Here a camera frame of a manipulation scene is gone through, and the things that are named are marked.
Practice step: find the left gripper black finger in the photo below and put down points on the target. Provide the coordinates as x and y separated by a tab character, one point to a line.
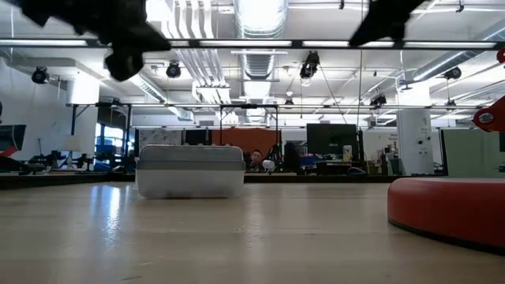
124	65

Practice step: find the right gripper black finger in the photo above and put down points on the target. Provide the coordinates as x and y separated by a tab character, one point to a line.
378	31

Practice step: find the translucent supply box grey lid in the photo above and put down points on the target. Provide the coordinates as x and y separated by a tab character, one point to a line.
189	181

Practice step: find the black hanging spotlight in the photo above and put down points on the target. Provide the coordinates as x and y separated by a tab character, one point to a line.
173	69
309	65
40	75
453	73
378	100

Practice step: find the white round column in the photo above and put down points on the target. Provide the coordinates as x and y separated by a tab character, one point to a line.
414	142

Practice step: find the black monitor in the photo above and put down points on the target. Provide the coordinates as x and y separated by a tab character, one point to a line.
331	138

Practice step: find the dark screen with red edge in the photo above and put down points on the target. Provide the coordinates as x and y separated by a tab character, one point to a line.
12	138

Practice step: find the grey green panel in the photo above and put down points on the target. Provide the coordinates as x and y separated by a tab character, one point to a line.
469	152

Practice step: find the person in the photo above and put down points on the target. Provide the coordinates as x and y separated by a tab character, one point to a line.
256	158

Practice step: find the small white round object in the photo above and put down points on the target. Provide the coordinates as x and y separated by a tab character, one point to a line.
268	164

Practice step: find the red desk lamp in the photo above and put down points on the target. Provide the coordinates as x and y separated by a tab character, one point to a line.
446	209

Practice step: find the distant black station frame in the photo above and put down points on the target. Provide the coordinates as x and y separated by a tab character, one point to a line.
98	104
248	106

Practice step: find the silver ceiling duct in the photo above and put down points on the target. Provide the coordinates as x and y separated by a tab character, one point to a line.
260	23

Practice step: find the orange partition wall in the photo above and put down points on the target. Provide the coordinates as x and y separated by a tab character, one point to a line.
244	140

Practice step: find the black aluminium table frame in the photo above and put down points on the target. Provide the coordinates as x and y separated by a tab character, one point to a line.
315	178

